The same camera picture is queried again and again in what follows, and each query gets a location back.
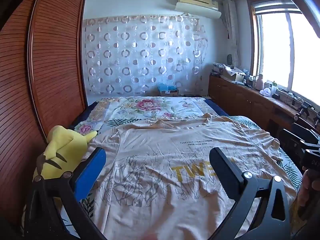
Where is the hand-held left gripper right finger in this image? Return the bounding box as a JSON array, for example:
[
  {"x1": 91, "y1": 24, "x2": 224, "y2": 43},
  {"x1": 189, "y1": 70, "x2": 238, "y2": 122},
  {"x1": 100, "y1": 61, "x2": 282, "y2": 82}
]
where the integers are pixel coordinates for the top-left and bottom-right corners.
[{"x1": 209, "y1": 147, "x2": 292, "y2": 240}]

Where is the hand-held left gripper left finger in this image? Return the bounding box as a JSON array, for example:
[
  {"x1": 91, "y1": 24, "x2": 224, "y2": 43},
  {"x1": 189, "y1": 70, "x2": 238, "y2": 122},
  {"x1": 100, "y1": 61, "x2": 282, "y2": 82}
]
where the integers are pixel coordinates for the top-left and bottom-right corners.
[{"x1": 24, "y1": 147, "x2": 107, "y2": 240}]

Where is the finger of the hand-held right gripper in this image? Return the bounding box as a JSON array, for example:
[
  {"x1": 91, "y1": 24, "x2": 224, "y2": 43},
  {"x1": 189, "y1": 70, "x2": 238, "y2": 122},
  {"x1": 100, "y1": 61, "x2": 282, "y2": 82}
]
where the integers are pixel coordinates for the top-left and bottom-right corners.
[
  {"x1": 279, "y1": 129, "x2": 320, "y2": 155},
  {"x1": 293, "y1": 114, "x2": 320, "y2": 137}
]

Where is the beige printed t-shirt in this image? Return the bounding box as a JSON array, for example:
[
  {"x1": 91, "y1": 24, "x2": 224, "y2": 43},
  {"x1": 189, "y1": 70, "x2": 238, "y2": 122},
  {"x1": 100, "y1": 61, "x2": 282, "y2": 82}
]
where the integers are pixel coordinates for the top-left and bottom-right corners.
[{"x1": 86, "y1": 114, "x2": 298, "y2": 240}]

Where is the person's right hand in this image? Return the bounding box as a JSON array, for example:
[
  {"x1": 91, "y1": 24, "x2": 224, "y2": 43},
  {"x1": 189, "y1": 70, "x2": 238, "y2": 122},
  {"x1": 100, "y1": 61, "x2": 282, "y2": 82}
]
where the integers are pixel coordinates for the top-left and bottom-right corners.
[{"x1": 296, "y1": 166, "x2": 320, "y2": 207}]

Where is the black device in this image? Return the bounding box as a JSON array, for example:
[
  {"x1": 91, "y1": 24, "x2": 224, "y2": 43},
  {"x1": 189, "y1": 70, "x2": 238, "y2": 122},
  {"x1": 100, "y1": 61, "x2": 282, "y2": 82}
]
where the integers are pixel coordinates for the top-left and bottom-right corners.
[{"x1": 299, "y1": 102, "x2": 313, "y2": 117}]

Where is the green leaf print blanket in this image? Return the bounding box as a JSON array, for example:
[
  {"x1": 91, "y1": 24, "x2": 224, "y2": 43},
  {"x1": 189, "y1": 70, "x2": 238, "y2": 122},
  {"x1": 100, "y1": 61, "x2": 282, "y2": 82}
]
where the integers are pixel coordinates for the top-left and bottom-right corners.
[{"x1": 57, "y1": 116, "x2": 304, "y2": 240}]

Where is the yellow plush toy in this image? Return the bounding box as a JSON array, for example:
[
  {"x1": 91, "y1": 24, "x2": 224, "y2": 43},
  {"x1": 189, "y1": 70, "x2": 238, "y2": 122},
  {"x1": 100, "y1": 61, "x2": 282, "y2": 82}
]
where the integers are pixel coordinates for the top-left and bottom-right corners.
[{"x1": 32, "y1": 125, "x2": 98, "y2": 208}]

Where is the long wooden cabinet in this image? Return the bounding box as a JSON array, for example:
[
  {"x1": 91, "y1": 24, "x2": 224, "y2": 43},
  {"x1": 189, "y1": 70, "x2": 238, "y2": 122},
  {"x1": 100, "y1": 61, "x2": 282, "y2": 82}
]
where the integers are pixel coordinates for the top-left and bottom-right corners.
[{"x1": 209, "y1": 75, "x2": 320, "y2": 140}]

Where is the window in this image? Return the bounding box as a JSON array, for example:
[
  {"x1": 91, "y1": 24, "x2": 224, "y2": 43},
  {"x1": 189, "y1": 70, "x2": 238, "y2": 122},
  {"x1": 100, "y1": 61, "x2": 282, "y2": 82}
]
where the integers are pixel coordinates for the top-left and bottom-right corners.
[{"x1": 247, "y1": 0, "x2": 320, "y2": 105}]

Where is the floral blanket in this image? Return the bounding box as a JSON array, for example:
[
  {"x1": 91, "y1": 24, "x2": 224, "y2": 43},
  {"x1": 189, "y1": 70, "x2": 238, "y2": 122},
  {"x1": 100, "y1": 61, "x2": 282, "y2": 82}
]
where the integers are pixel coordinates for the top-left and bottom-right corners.
[{"x1": 75, "y1": 97, "x2": 215, "y2": 130}]

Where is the cardboard box with blue items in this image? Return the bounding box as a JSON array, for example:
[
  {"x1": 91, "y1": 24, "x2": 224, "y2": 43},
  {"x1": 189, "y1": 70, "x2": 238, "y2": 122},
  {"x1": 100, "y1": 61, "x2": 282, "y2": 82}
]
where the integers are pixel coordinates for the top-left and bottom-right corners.
[{"x1": 157, "y1": 85, "x2": 179, "y2": 97}]

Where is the wooden louvered wardrobe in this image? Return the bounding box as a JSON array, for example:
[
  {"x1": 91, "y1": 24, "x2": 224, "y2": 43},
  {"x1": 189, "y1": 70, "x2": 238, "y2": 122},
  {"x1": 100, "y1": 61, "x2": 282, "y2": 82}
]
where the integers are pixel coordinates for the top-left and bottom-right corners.
[{"x1": 0, "y1": 0, "x2": 88, "y2": 230}]

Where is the white window curtain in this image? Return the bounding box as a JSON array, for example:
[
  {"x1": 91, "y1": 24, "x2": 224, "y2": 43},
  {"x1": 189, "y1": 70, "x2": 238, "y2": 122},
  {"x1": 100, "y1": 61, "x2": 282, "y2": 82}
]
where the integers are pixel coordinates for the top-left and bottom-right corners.
[{"x1": 222, "y1": 0, "x2": 242, "y2": 65}]

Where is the circle pattern sheer curtain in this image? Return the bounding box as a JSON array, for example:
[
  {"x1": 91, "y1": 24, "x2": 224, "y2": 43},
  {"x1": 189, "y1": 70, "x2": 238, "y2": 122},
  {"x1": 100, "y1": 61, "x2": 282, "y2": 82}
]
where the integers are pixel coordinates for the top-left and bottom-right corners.
[{"x1": 82, "y1": 15, "x2": 209, "y2": 96}]

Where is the wall air conditioner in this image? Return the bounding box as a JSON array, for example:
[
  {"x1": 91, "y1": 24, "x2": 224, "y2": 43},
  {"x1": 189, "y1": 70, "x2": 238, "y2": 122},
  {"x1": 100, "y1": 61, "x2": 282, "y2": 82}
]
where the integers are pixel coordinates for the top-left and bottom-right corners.
[{"x1": 174, "y1": 0, "x2": 222, "y2": 19}]

